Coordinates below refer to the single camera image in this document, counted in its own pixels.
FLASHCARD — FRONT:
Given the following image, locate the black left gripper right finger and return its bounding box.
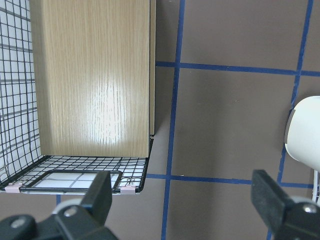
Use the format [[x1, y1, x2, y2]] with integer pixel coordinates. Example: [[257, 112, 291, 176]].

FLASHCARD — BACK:
[[251, 169, 320, 240]]

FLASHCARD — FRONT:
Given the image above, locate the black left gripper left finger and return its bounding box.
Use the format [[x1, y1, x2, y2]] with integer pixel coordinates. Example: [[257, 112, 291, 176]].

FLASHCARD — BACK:
[[0, 171, 117, 240]]

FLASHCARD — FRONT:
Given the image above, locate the white two-slot toaster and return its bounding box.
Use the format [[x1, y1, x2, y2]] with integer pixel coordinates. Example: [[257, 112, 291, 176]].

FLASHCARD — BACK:
[[284, 95, 320, 172]]

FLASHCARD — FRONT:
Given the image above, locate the wire and wood shelf rack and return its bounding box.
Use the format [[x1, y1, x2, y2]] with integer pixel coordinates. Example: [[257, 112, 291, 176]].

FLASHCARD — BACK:
[[0, 0, 157, 196]]

